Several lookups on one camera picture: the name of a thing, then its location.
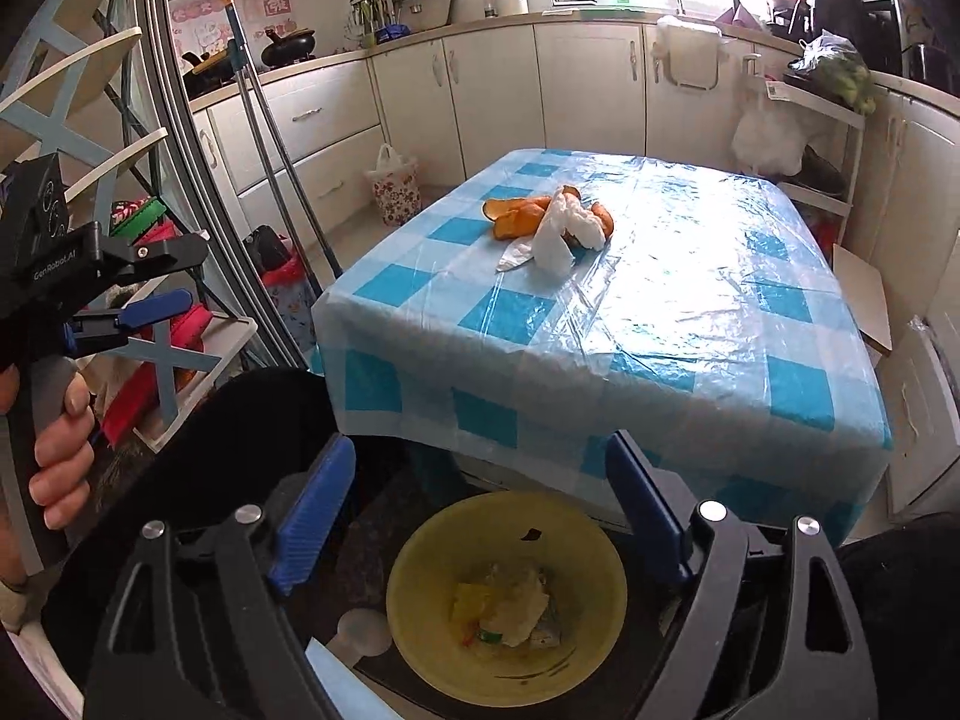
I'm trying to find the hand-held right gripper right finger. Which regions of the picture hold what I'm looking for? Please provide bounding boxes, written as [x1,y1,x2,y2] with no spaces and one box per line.
[606,431,878,720]

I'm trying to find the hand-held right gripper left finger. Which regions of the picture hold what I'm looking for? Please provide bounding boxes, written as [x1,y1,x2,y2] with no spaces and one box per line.
[82,435,357,720]

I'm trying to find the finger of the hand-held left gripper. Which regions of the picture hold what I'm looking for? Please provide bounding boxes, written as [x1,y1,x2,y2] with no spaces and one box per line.
[64,289,194,356]
[100,231,210,290]

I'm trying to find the yellow plastic basin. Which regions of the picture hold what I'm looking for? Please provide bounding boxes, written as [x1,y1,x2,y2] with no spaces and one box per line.
[386,493,629,698]

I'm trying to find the yellow snack packet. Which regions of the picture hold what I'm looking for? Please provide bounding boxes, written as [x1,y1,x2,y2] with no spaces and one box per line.
[452,581,500,627]

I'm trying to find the white tissue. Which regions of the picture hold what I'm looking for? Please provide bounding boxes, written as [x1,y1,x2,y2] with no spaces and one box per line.
[534,190,605,275]

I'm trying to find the clear plastic bag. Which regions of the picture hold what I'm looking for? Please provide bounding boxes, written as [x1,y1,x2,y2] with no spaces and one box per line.
[495,238,542,272]

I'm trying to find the person's left hand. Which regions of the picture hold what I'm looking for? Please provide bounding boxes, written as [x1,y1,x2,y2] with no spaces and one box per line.
[28,371,97,535]

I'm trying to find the blue and cream shoe rack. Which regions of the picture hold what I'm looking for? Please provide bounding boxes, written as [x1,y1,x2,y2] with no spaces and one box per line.
[0,0,260,458]

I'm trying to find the black pouch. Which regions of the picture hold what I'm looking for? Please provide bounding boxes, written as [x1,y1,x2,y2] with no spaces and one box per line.
[247,225,293,275]

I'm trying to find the pile of red green slippers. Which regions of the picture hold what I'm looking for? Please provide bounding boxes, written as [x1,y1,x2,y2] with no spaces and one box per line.
[75,195,215,447]

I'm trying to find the person's left leg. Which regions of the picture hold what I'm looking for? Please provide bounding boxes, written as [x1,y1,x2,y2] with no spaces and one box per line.
[41,367,413,661]

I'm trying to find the person's leg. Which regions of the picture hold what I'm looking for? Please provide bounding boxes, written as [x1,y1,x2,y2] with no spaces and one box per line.
[836,517,960,720]
[41,367,413,661]

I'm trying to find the floral bucket with red liner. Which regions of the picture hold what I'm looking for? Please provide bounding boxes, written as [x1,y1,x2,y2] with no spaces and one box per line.
[259,251,316,350]

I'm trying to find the white round plastic piece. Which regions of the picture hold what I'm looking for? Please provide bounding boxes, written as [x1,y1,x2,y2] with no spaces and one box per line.
[337,610,392,665]

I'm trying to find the blue checked plastic tablecloth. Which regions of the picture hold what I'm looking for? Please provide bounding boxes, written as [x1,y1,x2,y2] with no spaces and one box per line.
[310,148,893,548]

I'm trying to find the black wok on counter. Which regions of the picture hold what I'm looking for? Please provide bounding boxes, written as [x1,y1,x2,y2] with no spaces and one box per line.
[261,28,317,68]

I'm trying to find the floral patterned bag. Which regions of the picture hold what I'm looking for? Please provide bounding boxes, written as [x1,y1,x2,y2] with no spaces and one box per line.
[365,144,422,227]

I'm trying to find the white wrapped panel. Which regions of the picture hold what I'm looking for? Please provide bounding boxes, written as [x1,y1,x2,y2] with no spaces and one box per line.
[877,315,960,518]

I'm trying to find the person's right leg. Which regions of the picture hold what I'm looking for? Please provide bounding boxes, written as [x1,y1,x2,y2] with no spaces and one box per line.
[836,517,960,720]

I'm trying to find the cardboard sheet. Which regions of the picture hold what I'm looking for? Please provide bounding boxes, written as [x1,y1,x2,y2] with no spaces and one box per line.
[832,244,893,353]

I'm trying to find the black framed tray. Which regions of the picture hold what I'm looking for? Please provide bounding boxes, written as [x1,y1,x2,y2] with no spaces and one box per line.
[397,0,457,35]

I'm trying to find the dark round pan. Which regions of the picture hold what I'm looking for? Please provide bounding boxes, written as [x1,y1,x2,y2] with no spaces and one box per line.
[791,144,848,200]

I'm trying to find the white plastic bag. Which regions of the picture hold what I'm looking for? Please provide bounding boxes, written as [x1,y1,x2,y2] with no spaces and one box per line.
[731,106,807,175]

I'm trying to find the white trolley rack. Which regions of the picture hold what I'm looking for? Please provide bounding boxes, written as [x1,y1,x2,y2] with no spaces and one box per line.
[739,52,867,241]

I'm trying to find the cream kitchen base cabinets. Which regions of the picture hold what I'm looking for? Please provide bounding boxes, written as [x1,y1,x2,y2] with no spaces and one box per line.
[187,15,960,526]

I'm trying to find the white hanging door bin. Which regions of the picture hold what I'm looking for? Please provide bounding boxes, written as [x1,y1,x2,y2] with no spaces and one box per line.
[651,15,732,91]

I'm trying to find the bag of green vegetables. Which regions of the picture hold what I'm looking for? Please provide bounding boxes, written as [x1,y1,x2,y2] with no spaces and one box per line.
[784,30,878,115]

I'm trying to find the purple bag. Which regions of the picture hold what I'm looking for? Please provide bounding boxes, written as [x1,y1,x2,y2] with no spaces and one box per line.
[712,4,766,31]

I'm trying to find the grey sliding door frame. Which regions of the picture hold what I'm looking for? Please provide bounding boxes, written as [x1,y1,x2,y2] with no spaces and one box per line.
[124,0,316,376]

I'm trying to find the pink wall stickers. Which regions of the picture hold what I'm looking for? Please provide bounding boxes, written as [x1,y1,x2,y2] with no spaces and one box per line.
[171,0,293,53]

